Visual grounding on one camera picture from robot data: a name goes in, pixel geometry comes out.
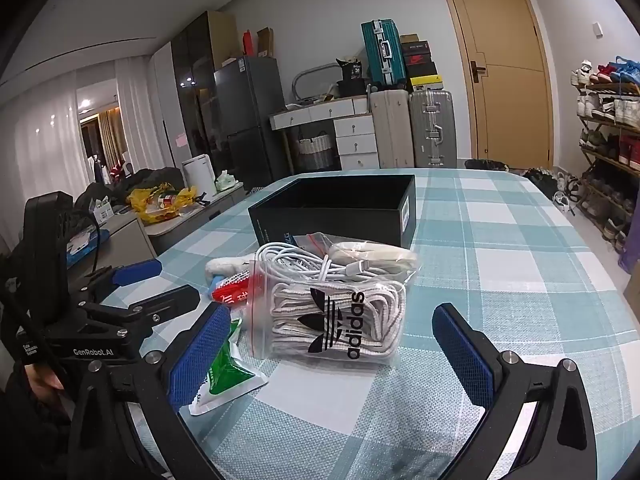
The black cardboard box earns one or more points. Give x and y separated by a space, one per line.
330 220

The white packet with red edges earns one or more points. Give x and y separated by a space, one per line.
227 280

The wooden door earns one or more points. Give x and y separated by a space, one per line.
500 85

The silver suitcase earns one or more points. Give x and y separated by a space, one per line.
432 127

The black and red shoebox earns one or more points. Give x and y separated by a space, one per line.
417 59

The person's left hand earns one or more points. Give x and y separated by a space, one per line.
47 380

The beige suitcase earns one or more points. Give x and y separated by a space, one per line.
392 130

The teal suitcase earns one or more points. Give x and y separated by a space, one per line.
380 52

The dark glass cabinet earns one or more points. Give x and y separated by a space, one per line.
195 85

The red carton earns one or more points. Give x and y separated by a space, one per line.
248 44

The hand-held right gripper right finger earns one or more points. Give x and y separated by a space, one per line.
462 360

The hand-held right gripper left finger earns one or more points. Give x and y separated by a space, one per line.
200 355

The grey refrigerator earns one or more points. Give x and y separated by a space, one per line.
250 110

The white bin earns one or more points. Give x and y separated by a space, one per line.
197 175

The pile of loose shoes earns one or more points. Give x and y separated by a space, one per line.
542 180

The green and white packet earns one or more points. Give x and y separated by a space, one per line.
225 370

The wooden shoe rack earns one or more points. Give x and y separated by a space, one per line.
600 157

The grey side cabinet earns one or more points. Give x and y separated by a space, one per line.
130 245

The yellow plastic bag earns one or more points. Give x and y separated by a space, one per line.
150 205

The yellow and black shoebox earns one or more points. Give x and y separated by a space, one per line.
425 83

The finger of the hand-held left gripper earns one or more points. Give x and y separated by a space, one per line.
167 300
137 272

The small brown cardboard box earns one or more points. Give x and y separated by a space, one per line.
409 38

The dark cloth pile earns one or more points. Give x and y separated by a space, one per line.
152 180

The white sheer curtain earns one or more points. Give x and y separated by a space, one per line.
137 110
45 160

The flat brown cardboard carton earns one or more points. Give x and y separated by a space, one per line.
265 42

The light green tissue pack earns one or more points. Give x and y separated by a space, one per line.
225 181

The white desk with drawers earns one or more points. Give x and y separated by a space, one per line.
355 135

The white oval frame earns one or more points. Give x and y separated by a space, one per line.
305 77

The purple fabric bag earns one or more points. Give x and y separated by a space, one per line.
631 255

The zip bag of white shoelaces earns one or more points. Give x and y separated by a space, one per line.
300 320

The shoe rack with shoes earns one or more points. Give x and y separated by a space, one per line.
617 107

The woven laundry basket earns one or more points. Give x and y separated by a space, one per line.
314 152

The black paper bag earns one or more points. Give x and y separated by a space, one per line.
350 70

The black storage box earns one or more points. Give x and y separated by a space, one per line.
352 89

